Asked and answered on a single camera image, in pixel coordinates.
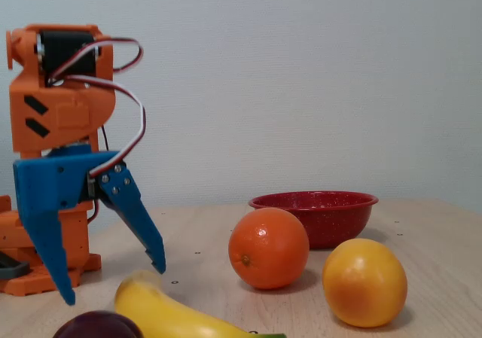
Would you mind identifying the dark grey table clamp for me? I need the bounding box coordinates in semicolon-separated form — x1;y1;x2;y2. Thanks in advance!
0;251;31;281

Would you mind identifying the dark purple plum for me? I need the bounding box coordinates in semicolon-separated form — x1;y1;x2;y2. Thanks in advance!
52;310;145;338

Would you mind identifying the red white black servo cable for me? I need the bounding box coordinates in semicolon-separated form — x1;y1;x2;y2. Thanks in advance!
47;36;148;177

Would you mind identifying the yellow plastic banana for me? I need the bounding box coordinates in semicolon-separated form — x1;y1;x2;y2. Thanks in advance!
114;269;287;338

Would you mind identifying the orange fruit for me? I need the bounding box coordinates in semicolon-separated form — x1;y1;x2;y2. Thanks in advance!
228;207;310;291

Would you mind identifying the yellow round fruit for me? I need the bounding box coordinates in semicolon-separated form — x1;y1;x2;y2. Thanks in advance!
322;238;408;328

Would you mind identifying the red speckled enamel bowl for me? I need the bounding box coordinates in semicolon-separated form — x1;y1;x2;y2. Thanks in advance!
248;190;380;251

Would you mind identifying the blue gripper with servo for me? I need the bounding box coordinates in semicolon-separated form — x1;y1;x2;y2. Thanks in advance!
13;150;167;306

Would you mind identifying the orange robot base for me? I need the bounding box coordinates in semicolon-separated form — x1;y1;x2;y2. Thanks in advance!
0;194;102;297

